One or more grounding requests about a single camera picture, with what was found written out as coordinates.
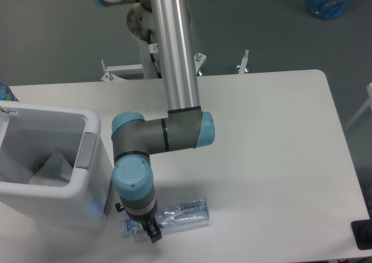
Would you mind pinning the black device at table corner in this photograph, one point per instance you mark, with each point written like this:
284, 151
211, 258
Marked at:
362, 233

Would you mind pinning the white frame at right edge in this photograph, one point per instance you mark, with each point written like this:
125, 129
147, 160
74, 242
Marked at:
362, 111

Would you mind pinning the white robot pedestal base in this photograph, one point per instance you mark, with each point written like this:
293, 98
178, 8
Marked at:
140, 25

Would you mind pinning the white trash can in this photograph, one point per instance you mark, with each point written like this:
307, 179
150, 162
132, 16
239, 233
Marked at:
30, 133

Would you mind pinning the clear plastic water bottle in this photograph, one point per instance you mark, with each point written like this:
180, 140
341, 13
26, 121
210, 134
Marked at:
171, 219

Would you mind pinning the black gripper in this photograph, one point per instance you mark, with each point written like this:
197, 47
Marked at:
146, 217

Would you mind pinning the blue bottle at left edge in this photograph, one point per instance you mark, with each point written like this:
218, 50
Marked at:
6, 93

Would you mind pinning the white levelling foot bracket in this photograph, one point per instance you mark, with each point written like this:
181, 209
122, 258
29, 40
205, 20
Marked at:
243, 67

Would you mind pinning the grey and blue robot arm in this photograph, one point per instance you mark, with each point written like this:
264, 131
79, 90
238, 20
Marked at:
186, 126

